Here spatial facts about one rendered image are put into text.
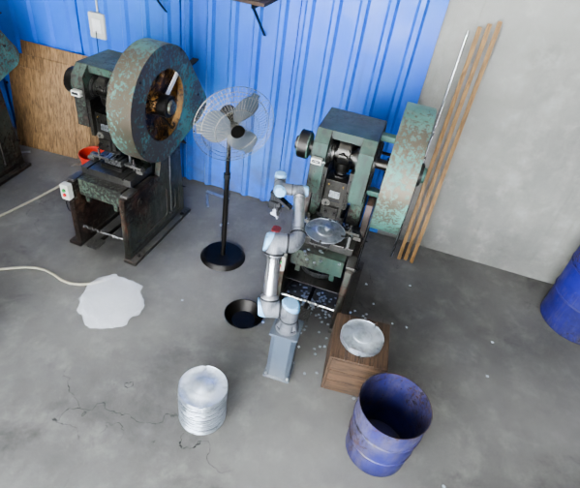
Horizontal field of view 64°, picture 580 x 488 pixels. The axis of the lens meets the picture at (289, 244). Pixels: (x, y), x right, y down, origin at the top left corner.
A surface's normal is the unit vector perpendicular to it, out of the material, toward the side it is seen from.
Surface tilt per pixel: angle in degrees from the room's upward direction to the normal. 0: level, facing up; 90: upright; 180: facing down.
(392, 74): 90
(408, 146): 43
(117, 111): 80
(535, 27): 90
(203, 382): 0
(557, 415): 0
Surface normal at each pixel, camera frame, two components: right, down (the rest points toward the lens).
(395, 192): -0.28, 0.46
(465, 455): 0.13, -0.77
